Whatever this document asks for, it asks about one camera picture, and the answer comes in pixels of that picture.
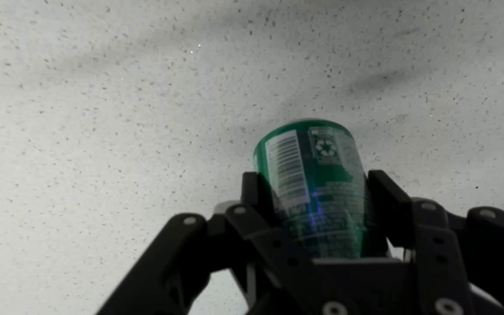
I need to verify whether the green soda can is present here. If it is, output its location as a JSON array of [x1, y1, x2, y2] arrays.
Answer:
[[252, 118, 388, 260]]

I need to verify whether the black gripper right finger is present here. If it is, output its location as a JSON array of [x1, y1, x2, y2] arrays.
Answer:
[[365, 167, 504, 315]]

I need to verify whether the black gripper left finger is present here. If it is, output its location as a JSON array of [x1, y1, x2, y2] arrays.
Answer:
[[94, 169, 353, 315]]

